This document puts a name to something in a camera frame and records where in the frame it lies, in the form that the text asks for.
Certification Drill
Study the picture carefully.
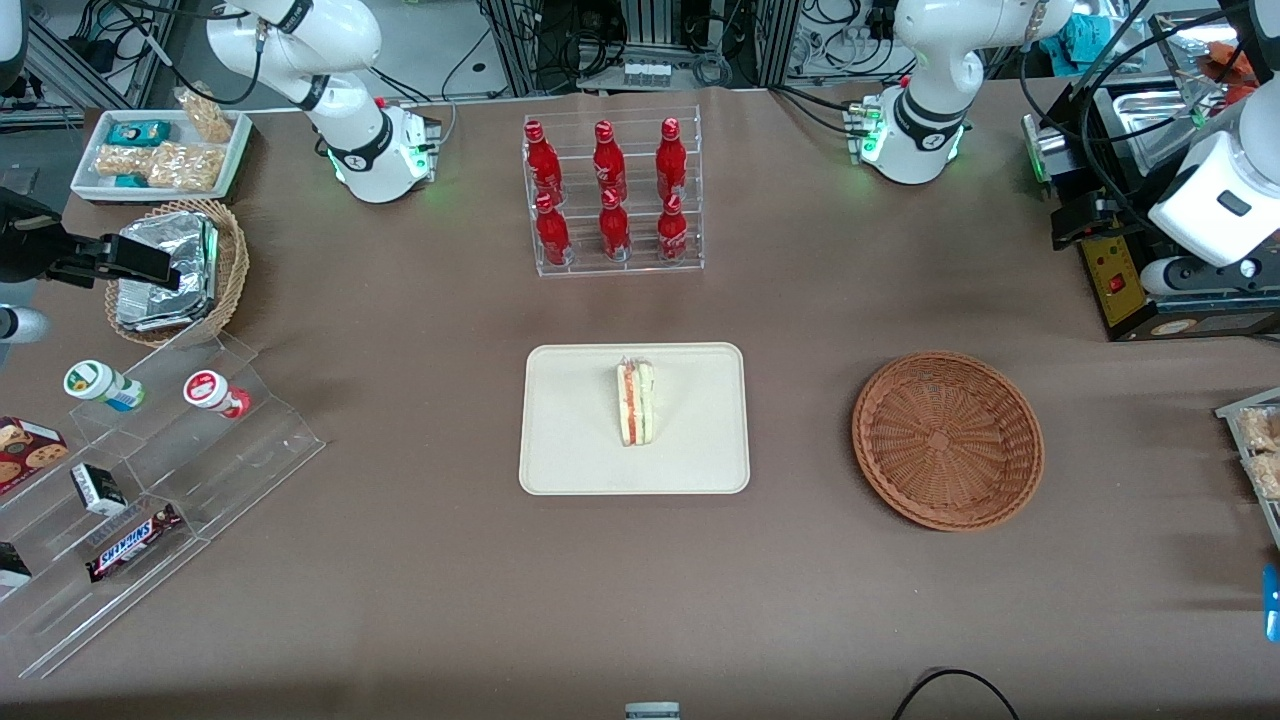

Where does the red soda bottle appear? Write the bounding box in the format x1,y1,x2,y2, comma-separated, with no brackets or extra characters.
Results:
524,120,564,206
655,117,689,201
535,192,573,267
593,120,629,201
657,193,691,263
598,188,633,263

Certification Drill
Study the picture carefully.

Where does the light tan wicker basket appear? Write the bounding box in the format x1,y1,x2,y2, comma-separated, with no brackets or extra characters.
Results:
104,198,250,349

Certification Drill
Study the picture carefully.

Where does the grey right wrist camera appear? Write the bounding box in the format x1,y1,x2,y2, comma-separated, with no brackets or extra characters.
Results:
0,305,49,346

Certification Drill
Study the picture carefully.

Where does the black food warmer yellow panel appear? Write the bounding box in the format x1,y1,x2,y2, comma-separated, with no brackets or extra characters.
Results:
1020,78,1280,344

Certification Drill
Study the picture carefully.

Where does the white rectangular snack tray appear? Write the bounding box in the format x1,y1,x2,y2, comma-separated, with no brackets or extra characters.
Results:
70,108,253,204

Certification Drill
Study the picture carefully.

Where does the clear acrylic bottle rack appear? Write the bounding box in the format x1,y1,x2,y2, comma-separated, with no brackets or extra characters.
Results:
522,105,705,278

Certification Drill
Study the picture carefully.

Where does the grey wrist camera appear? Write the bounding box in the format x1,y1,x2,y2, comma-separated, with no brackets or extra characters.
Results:
1140,256,1263,298
0,305,49,346

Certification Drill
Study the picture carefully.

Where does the cream plastic tray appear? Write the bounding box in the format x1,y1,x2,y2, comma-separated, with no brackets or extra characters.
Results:
518,342,751,496

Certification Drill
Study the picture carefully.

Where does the teal cloth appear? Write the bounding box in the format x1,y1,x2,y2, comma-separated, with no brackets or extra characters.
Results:
1058,8,1126,63

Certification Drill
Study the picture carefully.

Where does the black and white snack box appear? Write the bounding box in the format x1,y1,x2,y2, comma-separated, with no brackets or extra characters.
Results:
70,462,129,517

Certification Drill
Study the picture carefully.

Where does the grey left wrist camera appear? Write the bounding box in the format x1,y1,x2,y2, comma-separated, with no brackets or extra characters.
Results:
1140,256,1263,298

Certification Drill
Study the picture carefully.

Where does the red cookie box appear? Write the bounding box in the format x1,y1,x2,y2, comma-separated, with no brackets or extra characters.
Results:
0,416,71,496

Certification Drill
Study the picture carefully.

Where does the red lidded yogurt cup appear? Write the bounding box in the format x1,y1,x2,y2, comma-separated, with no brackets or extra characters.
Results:
183,369,252,420

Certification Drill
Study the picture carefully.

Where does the aluminium foil container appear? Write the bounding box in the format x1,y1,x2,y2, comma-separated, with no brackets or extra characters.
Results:
115,212,220,333

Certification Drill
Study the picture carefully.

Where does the triangle sandwich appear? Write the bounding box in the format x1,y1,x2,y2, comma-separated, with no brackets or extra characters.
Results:
615,358,656,448

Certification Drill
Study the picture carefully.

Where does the clear acrylic stepped display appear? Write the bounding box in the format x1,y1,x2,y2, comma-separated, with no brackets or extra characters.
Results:
0,330,327,679

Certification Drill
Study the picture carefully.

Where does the peanut brittle snack bag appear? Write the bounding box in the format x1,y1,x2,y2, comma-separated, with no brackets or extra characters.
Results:
176,86,237,145
148,142,224,192
94,144,153,181

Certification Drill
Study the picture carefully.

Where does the brown round wicker basket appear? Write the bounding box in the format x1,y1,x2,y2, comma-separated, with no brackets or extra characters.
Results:
852,351,1045,532

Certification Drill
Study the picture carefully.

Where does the green lidded white jar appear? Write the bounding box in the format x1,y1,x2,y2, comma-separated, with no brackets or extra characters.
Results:
63,359,145,413

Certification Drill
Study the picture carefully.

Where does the grey wire snack rack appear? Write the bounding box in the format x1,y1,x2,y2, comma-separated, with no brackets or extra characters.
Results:
1214,388,1280,551

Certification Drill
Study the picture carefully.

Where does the black cable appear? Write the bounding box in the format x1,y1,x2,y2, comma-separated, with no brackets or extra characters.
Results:
892,668,1021,720

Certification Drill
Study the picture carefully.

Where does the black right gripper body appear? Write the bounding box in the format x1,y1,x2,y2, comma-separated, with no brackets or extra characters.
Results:
0,190,63,286

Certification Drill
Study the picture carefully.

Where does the brown Snickers chocolate bar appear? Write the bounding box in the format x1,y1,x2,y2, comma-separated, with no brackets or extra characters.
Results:
85,503,184,584

